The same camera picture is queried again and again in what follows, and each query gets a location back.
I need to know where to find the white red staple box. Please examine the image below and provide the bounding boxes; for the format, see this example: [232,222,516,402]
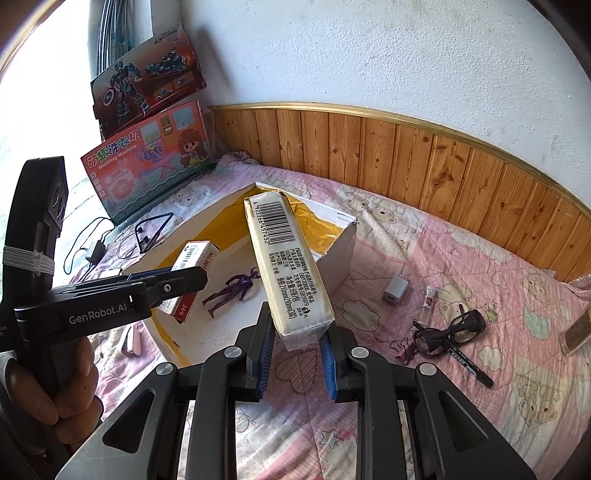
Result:
[159,241,218,324]

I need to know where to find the cream tissue pack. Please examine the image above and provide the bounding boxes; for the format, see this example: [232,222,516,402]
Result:
[245,191,335,351]

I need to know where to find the purple toy figure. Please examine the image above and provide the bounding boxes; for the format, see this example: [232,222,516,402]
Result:
[202,267,260,318]

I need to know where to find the grey usb charger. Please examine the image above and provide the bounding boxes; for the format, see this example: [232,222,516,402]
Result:
[383,276,409,304]

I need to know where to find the small glass vial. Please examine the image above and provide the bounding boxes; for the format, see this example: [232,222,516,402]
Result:
[419,286,437,324]

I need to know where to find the black marker pen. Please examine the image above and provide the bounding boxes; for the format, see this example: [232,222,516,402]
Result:
[442,339,494,389]

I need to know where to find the black safety glasses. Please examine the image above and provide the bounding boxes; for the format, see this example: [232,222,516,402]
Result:
[413,309,486,357]

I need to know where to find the person's left hand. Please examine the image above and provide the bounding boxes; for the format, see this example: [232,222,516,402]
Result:
[1,337,103,455]

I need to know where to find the white cardboard box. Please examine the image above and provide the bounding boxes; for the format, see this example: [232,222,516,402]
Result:
[121,181,359,368]

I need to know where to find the black neckband earphones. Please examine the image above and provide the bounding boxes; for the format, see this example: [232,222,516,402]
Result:
[134,212,173,254]

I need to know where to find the pink stapler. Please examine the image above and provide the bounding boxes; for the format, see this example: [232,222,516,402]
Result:
[120,324,142,358]

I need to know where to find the pink toy washing machine box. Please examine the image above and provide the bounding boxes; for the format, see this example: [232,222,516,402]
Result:
[81,101,214,224]

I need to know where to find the pink quilted bedspread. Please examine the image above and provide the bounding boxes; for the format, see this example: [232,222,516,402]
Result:
[68,154,591,480]

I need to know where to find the red robot toy box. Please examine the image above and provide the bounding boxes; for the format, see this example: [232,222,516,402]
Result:
[90,25,206,139]

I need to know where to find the glass tea bottle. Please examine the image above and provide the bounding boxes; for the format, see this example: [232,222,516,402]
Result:
[559,308,591,357]

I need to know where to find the black power adapter with cable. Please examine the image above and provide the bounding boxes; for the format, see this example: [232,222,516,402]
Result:
[62,216,115,275]

